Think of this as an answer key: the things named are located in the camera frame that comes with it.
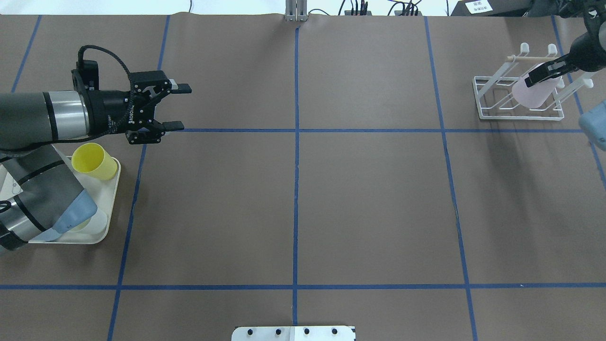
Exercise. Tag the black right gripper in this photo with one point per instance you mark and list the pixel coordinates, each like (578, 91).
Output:
(587, 51)

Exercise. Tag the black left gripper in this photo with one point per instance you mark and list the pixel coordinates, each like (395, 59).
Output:
(108, 112)

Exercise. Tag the pink plastic cup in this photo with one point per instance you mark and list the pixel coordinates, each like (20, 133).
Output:
(535, 96)

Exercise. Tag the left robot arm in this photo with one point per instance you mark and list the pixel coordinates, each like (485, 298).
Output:
(51, 197)

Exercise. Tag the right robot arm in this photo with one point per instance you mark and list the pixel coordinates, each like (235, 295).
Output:
(592, 12)

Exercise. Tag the yellow plastic cup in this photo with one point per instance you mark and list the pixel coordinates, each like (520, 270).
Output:
(93, 160)

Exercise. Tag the cream plastic cup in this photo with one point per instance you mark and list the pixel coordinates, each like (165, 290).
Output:
(94, 225)

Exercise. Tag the cream plastic tray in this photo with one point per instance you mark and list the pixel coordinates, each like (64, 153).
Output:
(103, 193)

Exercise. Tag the white wire cup rack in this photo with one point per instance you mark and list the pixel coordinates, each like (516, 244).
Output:
(493, 94)

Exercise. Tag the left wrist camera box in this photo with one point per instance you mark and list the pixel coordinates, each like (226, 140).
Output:
(86, 76)

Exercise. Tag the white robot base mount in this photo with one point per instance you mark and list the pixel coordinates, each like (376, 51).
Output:
(295, 333)

